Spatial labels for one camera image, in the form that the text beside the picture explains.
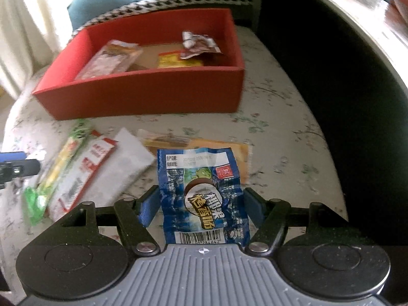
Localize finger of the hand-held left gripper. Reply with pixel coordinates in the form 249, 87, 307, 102
0, 160, 42, 189
0, 151, 28, 163

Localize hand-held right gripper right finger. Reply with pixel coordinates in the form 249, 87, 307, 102
244, 187, 349, 257

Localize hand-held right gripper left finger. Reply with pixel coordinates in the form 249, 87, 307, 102
59, 187, 161, 256

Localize green yellow stick snack packet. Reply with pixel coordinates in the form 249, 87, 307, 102
24, 119, 93, 227

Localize yellow orange snack packet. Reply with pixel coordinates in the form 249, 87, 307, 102
137, 129, 253, 187

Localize blue sausage packet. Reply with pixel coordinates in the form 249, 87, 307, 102
156, 147, 252, 248

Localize red white strip snack packet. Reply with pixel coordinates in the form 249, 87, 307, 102
46, 130, 118, 215

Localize red cardboard box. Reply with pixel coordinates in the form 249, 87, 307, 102
32, 8, 246, 121

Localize clear orange stick snack packet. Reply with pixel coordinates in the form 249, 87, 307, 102
76, 40, 144, 80

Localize red yellow gummy packet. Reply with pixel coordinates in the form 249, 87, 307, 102
157, 52, 205, 69

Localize brown silver meat snack packet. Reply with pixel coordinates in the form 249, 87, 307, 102
179, 31, 221, 60

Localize plain white snack packet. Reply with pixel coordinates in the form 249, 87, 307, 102
92, 127, 157, 205

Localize cream white blanket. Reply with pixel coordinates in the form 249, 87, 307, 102
0, 0, 93, 103

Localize black curved table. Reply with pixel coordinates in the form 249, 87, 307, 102
255, 0, 408, 246

